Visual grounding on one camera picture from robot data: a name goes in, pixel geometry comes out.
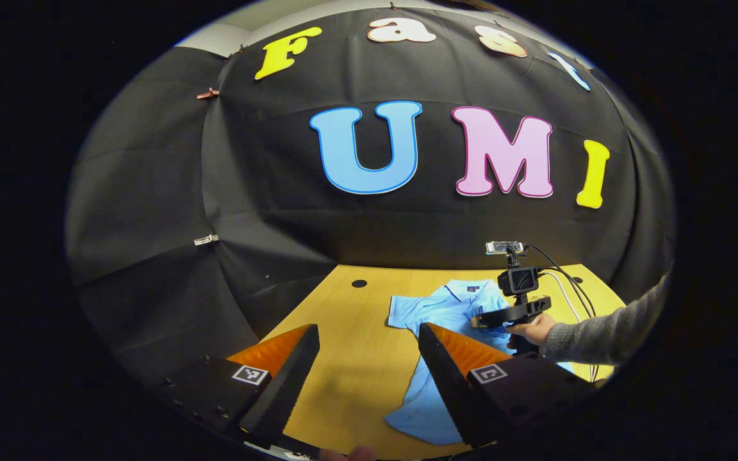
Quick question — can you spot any white cable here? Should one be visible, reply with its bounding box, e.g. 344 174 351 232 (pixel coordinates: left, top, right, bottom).
542 271 584 324

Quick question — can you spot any light blue T-shirt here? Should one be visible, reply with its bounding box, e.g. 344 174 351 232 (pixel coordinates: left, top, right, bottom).
385 279 594 446

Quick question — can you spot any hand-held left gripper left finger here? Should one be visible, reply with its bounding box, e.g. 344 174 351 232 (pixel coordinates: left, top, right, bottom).
164 323 322 450

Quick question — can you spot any black backdrop cloth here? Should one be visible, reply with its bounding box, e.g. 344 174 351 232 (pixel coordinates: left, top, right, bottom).
65 0 676 410

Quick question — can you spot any black cable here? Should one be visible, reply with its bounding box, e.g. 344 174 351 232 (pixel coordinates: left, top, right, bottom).
525 243 600 385

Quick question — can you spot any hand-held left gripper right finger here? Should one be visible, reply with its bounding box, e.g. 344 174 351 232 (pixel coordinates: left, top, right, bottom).
418 321 600 449

